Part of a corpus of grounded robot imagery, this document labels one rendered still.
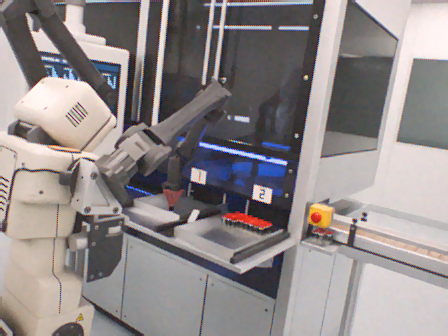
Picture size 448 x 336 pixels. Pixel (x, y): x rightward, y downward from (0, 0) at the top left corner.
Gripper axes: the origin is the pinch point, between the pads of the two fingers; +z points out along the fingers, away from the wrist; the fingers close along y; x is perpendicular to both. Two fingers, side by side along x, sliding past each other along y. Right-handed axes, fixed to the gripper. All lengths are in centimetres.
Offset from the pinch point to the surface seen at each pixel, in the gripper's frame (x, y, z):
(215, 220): -19.7, 1.2, 3.3
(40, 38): 58, -16, -61
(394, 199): -119, 464, 68
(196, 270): -7.0, 18.1, 35.1
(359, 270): -78, 15, 15
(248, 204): -27.3, 20.7, -0.9
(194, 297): -8, 18, 49
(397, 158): -113, 466, 10
